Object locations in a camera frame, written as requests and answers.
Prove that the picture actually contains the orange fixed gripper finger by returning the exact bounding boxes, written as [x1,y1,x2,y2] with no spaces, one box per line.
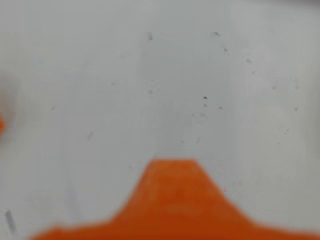
[28,158,320,240]

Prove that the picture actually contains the orange paper ball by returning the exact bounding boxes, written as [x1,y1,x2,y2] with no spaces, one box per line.
[0,112,7,137]

